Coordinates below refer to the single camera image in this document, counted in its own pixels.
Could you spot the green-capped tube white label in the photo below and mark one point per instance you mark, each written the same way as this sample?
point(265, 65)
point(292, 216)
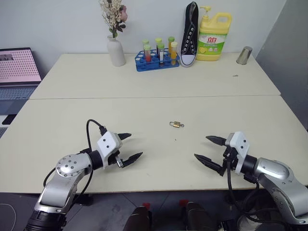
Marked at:
point(161, 55)

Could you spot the white round base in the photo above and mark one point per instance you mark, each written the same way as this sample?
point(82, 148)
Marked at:
point(250, 223)

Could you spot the yellow detergent pump bottle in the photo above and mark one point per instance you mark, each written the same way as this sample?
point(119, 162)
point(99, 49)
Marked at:
point(211, 45)

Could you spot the white ceramic vase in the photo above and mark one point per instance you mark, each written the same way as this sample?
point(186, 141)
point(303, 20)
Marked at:
point(116, 53)

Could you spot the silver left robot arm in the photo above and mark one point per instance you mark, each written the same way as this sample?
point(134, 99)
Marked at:
point(69, 166)

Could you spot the yellow-capped tube orange liquid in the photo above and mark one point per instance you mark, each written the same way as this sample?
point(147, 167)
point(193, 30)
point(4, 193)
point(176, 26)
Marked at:
point(173, 53)

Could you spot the grey open laptop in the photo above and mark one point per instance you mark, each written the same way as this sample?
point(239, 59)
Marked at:
point(16, 69)

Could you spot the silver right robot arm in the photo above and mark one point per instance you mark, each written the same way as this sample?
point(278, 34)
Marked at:
point(272, 168)

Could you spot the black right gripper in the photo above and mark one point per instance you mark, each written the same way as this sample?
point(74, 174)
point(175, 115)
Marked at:
point(229, 158)

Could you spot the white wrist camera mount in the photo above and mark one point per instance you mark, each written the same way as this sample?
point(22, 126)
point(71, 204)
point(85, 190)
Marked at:
point(240, 146)
point(107, 143)

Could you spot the green-capped tube orange liquid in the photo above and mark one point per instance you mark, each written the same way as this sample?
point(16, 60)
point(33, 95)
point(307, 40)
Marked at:
point(170, 42)

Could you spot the silver metal cup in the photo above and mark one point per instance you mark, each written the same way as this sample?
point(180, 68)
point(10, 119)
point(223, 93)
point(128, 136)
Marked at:
point(244, 55)

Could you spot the small red block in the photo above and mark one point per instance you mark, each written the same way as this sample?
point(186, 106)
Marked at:
point(183, 202)
point(146, 205)

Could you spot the blue test tube rack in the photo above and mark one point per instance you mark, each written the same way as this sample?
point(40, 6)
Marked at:
point(154, 66)

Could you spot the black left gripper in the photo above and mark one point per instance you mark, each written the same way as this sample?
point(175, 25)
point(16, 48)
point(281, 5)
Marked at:
point(113, 157)

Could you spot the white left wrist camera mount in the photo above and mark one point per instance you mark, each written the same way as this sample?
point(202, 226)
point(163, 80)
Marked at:
point(107, 143)

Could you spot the dark rounded shape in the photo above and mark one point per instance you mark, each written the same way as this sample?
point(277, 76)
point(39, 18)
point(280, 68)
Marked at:
point(138, 219)
point(199, 216)

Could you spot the green-capped tube dark liquid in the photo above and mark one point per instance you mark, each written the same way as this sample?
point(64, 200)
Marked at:
point(158, 41)

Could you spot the dried flower bouquet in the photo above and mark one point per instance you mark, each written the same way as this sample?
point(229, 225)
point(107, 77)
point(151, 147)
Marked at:
point(113, 14)

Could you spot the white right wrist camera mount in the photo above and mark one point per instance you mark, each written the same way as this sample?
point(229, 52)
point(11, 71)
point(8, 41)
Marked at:
point(240, 146)

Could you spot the small brass padlock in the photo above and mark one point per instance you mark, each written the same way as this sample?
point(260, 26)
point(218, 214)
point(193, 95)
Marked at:
point(176, 124)

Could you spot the black canvas sneaker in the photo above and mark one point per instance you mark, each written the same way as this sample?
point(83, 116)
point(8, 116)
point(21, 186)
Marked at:
point(188, 48)

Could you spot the green-capped tube red liquid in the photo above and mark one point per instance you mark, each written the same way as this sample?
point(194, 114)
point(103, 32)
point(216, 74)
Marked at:
point(147, 54)
point(145, 42)

